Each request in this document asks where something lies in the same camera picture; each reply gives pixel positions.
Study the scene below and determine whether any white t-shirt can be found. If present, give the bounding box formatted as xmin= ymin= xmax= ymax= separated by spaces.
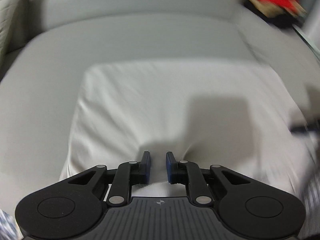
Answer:
xmin=60 ymin=59 xmax=317 ymax=196

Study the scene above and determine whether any houndstooth patterned fabric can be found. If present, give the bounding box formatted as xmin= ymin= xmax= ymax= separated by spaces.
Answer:
xmin=299 ymin=171 xmax=319 ymax=239

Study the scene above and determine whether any glass side table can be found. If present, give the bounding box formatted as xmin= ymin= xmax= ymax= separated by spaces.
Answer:
xmin=292 ymin=24 xmax=320 ymax=62

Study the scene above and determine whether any black folded garment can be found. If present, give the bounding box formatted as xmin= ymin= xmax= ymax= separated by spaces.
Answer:
xmin=242 ymin=0 xmax=299 ymax=29

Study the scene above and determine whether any tan folded garment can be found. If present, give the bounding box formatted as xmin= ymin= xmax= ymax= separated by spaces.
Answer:
xmin=249 ymin=0 xmax=306 ymax=18

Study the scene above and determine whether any blue white patterned rug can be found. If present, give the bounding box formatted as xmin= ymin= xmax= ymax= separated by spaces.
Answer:
xmin=0 ymin=210 xmax=23 ymax=240

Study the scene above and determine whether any grey sofa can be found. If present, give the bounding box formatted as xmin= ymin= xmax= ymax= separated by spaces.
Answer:
xmin=1 ymin=0 xmax=319 ymax=214

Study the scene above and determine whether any front grey cushion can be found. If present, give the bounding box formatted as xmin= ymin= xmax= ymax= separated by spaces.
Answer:
xmin=1 ymin=0 xmax=28 ymax=63

